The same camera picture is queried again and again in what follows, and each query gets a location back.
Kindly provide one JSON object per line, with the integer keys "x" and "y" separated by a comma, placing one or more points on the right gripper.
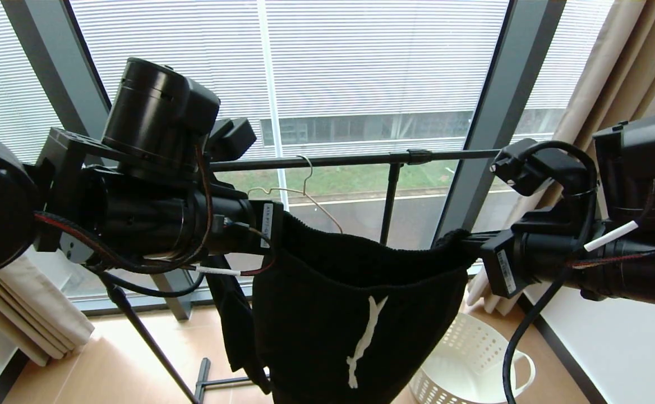
{"x": 552, "y": 258}

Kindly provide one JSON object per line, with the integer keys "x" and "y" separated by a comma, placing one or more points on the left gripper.
{"x": 148, "y": 219}

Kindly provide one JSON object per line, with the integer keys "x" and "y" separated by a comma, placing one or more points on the black garment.
{"x": 235, "y": 320}

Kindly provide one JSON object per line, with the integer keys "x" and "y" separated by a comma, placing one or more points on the pink clothes hanger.
{"x": 308, "y": 168}

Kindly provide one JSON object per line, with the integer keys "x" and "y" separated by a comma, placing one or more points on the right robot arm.
{"x": 641, "y": 168}

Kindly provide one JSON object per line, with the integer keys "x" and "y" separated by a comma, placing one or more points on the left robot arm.
{"x": 159, "y": 118}

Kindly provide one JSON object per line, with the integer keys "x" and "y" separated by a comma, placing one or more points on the white laundry basket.
{"x": 473, "y": 359}

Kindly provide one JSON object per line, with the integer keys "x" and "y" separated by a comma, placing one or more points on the black clothes rack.
{"x": 333, "y": 161}

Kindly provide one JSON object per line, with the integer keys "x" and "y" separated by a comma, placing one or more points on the beige curtain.
{"x": 24, "y": 308}
{"x": 596, "y": 84}

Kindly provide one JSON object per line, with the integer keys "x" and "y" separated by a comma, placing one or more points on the window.
{"x": 361, "y": 67}

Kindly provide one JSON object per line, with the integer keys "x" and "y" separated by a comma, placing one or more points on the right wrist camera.
{"x": 529, "y": 163}

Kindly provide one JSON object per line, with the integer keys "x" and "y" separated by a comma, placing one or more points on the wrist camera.
{"x": 232, "y": 137}
{"x": 529, "y": 163}

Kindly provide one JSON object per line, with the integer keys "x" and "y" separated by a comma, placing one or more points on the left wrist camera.
{"x": 232, "y": 137}

